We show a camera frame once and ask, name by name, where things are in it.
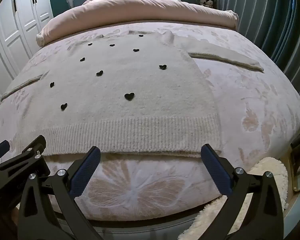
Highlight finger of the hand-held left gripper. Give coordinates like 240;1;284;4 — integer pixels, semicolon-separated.
0;140;10;164
0;135;47;173

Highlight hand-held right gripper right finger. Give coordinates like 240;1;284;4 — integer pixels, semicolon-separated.
201;144;284;240

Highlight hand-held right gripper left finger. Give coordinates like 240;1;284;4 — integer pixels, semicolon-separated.
18;145;102;240

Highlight white knit sweater black hearts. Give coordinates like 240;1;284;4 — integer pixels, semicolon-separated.
0;27;264;158

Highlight white fluffy rug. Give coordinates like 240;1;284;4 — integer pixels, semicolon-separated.
177;156;289;240

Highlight bed with floral cover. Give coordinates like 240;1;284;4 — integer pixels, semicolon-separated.
0;22;300;222

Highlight white wardrobe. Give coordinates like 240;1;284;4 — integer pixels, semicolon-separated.
0;0;54;120

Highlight pink duvet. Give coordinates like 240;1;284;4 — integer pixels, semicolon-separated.
36;0;239;47

